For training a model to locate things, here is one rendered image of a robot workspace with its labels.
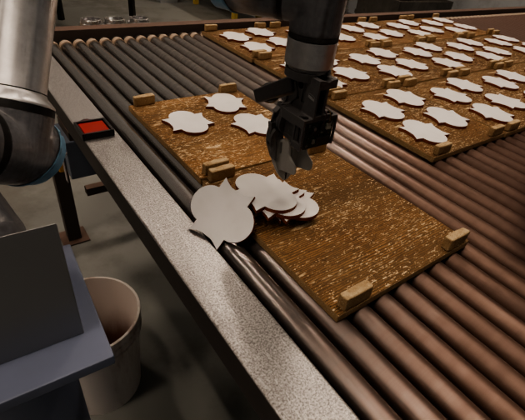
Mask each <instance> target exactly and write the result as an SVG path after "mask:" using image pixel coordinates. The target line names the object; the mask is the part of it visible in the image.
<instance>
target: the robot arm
mask: <svg viewBox="0 0 525 420"><path fill-rule="evenodd" d="M211 2H212V4H213V5H214V6H215V7H217V8H221V9H225V10H228V11H230V12H232V13H244V14H249V15H254V16H259V17H264V18H273V19H277V20H284V21H289V30H288V35H287V46H286V52H285V58H284V61H285V63H286V64H285V70H284V74H285V75H286V77H284V78H282V79H279V80H277V81H275V82H266V83H264V84H263V85H262V86H261V87H258V88H255V89H254V90H253V92H254V97H255V101H256V102H257V103H261V102H265V103H275V102H276V101H277V100H278V99H279V98H282V101H278V102H277V106H276V107H275V108H274V109H273V113H272V117H271V120H270V121H268V128H267V134H266V144H267V150H268V152H269V156H270V157H271V159H272V164H273V166H274V168H275V170H276V172H277V174H278V176H279V177H280V178H281V179H282V180H286V179H288V177H289V176H290V175H291V174H292V175H294V174H295V173H296V167H298V168H302V169H305V170H311V169H312V167H313V161H312V159H311V158H310V157H309V155H308V149H309V148H315V147H318V146H322V145H325V144H328V143H332V141H333V135H334V131H335V127H336V124H337V120H338V114H337V113H335V112H333V111H332V110H330V109H328V108H327V107H326V104H327V100H328V93H329V89H333V88H337V86H338V79H337V78H335V77H334V76H332V75H331V71H332V70H331V69H332V68H333V64H334V60H335V56H336V52H337V48H338V40H339V37H340V32H341V28H342V25H343V17H344V13H345V9H346V5H347V0H211ZM57 7H58V0H0V185H8V186H12V187H23V186H27V185H37V184H40V183H44V182H46V181H47V180H48V179H50V178H51V177H53V176H54V175H55V174H56V173H57V172H58V170H59V169H60V167H61V166H62V165H63V161H64V158H65V155H66V143H65V139H64V136H62V135H61V131H60V130H59V129H58V128H57V127H56V126H55V125H54V123H55V114H56V109H55V108H54V106H53V105H52V104H51V103H50V102H49V101H48V82H49V74H50V67H51V59H52V51H53V38H54V30H55V22H56V15H57ZM331 132H332V133H331ZM330 135H331V136H330ZM283 136H284V137H285V138H284V137H283ZM23 231H27V230H26V227H25V226H24V224H23V222H22V221H21V219H20V218H19V217H18V215H17V214H16V213H15V212H14V211H13V209H12V208H11V206H10V205H9V204H8V202H7V200H6V199H5V198H4V196H3V195H2V194H1V193H0V237H3V236H7V235H10V234H14V233H20V232H23Z"/></svg>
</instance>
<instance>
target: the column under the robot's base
mask: <svg viewBox="0 0 525 420"><path fill-rule="evenodd" d="M62 248H63V251H64V255H65V258H66V262H67V268H68V271H69V275H70V278H71V282H72V288H73V291H74V295H75V298H76V302H77V307H78V311H79V314H80V318H81V321H82V327H83V331H84V333H82V334H79V335H77V336H75V337H71V338H69V339H66V340H64V341H61V342H58V343H55V344H53V345H51V346H48V347H45V348H42V349H40V350H37V351H35V352H31V353H29V354H27V355H24V356H22V357H18V358H16V359H13V360H11V361H9V362H5V363H3V364H0V420H91V418H90V415H89V412H88V407H87V404H86V401H85V398H84V396H83V390H82V387H81V384H80V382H79V378H83V377H85V376H87V375H89V374H91V373H95V372H96V371H98V370H101V369H103V368H106V367H108V366H110V365H113V364H114V363H115V357H114V354H113V350H112V348H111V346H110V343H109V341H108V338H107V335H106V333H105V331H104V329H103V325H102V323H101V321H100V318H99V316H98V313H97V310H96V308H95V306H94V304H93V300H92V298H91V296H90V293H89V291H88V287H87V285H86V283H85V281H84V278H83V275H82V273H81V270H80V268H79V266H78V262H77V260H76V258H75V256H74V253H73V250H72V248H71V245H70V244H68V245H64V246H62Z"/></svg>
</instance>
